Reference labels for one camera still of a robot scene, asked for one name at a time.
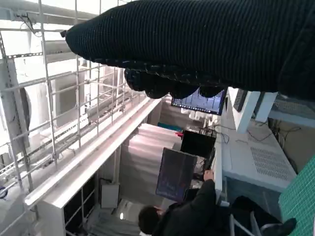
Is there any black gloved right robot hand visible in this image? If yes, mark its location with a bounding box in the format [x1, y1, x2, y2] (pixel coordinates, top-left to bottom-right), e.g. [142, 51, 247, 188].
[65, 0, 315, 101]

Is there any lit computer monitor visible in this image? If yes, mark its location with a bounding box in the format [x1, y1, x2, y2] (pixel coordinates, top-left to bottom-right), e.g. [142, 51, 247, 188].
[171, 88, 228, 116]

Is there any teal sheet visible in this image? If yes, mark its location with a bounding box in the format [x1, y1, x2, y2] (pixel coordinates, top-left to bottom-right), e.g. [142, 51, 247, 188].
[157, 122, 184, 130]

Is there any white angled panel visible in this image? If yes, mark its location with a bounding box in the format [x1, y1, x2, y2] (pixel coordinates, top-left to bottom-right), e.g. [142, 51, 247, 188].
[227, 87, 279, 135]

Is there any black dark monitor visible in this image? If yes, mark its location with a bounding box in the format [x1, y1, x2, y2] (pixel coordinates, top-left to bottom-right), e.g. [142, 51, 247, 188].
[180, 130, 217, 158]

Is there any white glass-door cabinet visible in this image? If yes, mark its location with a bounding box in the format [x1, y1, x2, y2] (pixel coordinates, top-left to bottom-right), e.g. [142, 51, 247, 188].
[268, 92, 315, 128]

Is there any grey pleated partition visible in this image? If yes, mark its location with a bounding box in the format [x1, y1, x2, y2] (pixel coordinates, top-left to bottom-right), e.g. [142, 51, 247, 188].
[119, 122, 184, 204]

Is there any white perforated cabinet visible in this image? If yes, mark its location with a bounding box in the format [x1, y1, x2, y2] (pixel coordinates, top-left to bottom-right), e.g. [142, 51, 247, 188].
[214, 127, 297, 219]

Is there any dark purplish screen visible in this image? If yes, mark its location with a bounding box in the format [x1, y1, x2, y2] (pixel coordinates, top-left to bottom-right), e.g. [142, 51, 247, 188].
[156, 147, 197, 203]

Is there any white air conditioner unit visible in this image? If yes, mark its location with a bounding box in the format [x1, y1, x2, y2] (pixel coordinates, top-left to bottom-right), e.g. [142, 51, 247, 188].
[50, 72, 87, 127]

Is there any white ledge beam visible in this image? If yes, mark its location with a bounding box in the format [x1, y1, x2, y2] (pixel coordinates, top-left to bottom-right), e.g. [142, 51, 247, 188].
[23, 98, 162, 207]

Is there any person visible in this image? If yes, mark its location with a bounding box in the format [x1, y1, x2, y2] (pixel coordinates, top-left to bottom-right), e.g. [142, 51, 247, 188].
[138, 170, 297, 236]

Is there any green cutting mat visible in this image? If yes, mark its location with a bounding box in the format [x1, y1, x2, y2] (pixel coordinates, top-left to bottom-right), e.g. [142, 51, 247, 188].
[278, 154, 315, 236]

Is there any white cubby shelf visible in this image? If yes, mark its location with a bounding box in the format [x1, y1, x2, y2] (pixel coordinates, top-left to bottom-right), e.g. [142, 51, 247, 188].
[36, 172, 100, 236]

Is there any black floor cable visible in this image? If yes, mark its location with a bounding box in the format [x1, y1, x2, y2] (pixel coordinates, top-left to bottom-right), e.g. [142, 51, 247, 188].
[247, 125, 302, 143]

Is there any white wire grid rack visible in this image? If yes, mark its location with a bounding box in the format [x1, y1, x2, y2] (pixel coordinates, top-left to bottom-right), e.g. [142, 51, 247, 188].
[0, 0, 153, 205]

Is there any white wall box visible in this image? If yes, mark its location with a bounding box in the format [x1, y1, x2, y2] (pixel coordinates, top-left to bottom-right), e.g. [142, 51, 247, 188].
[100, 183, 121, 209]

